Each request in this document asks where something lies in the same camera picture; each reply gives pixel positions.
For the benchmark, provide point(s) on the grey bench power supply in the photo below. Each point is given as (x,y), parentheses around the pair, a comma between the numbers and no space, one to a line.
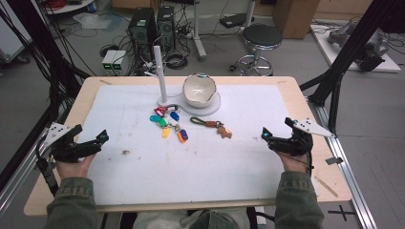
(108,62)
(120,62)

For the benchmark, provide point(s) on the flat black box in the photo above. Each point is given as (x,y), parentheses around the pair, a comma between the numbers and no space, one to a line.
(234,20)

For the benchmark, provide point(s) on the white platform board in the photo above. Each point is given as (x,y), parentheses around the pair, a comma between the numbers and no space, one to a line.
(337,57)

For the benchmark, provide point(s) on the black frame strut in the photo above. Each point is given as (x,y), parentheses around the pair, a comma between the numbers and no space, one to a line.
(347,54)
(38,41)

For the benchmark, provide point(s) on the aluminium frame rail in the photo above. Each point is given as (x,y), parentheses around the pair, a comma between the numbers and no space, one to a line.
(347,171)
(16,187)

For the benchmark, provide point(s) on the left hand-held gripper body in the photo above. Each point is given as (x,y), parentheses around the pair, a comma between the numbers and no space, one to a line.
(68,149)

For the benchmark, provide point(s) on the large black computer tower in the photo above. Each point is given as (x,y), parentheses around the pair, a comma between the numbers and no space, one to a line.
(141,30)

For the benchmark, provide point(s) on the black round stool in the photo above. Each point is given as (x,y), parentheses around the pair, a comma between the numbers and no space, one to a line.
(261,36)

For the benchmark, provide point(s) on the small black computer tower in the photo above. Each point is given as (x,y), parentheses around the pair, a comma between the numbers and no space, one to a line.
(165,27)

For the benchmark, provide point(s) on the white desk leg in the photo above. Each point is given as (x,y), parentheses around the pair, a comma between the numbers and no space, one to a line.
(197,31)
(250,12)

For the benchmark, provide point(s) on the thin wooden stick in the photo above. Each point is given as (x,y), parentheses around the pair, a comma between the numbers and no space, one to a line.
(326,187)

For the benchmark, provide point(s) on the white key stand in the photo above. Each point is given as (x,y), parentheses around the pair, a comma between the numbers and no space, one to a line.
(160,76)

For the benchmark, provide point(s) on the person's left hand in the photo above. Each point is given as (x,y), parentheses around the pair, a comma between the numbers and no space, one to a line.
(74,168)

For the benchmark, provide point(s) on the round white table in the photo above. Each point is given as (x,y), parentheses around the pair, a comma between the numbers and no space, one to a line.
(68,7)

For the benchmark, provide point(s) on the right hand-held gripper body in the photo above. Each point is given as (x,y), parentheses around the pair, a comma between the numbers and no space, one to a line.
(294,144)

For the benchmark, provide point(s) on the wooden cabinet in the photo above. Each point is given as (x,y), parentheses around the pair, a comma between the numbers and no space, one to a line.
(294,17)

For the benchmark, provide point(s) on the clear plastic bag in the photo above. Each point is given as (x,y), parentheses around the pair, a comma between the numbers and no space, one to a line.
(92,20)

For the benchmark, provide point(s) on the person's right hand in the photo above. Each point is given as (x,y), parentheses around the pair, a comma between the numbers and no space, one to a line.
(296,163)

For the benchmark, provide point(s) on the grey tape piece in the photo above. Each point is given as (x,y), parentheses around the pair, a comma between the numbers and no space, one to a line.
(334,160)

